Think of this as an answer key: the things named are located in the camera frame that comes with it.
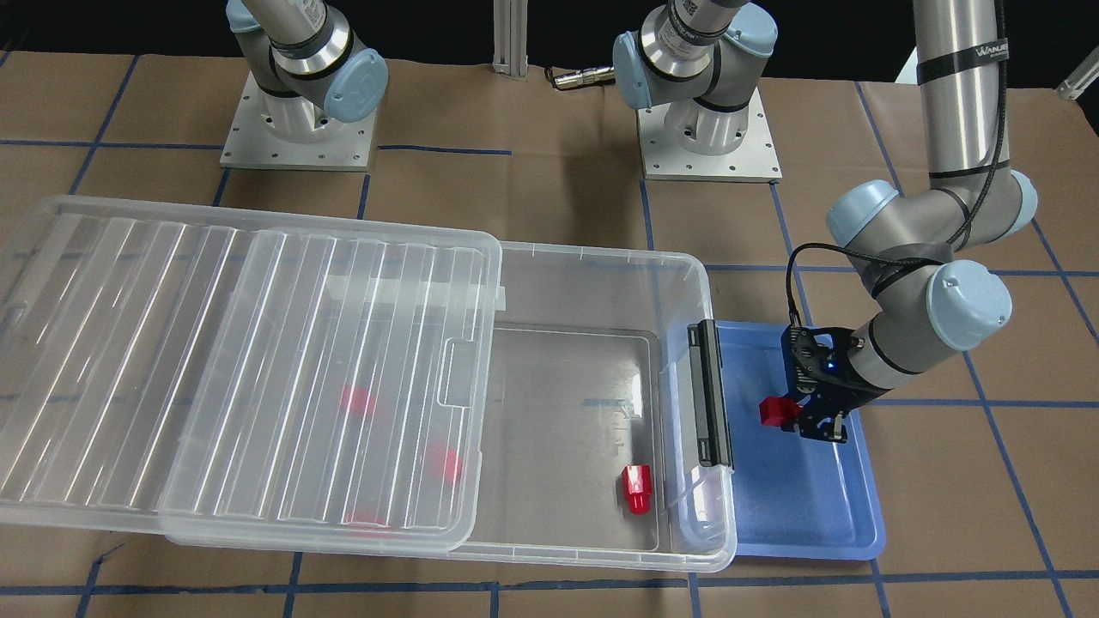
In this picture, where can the aluminium frame post rear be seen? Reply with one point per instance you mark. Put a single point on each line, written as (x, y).
(509, 32)

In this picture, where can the clear plastic box lid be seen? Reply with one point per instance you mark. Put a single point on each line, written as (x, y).
(177, 370)

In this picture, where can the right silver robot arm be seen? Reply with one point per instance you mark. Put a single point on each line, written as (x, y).
(307, 50)

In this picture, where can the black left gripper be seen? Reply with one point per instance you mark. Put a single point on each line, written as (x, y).
(850, 378)

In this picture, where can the blue plastic tray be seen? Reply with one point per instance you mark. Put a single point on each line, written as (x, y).
(793, 498)

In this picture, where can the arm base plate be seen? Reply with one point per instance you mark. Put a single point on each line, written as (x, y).
(292, 134)
(685, 142)

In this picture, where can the clear plastic storage box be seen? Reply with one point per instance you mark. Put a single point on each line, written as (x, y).
(590, 372)

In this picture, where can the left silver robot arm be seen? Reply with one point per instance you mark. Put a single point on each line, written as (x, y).
(708, 56)

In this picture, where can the silver cable connector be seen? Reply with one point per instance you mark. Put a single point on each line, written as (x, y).
(589, 77)

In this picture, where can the black box latch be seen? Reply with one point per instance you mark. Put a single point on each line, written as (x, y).
(712, 433)

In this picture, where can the red cylinder block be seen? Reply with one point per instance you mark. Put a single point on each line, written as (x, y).
(637, 488)

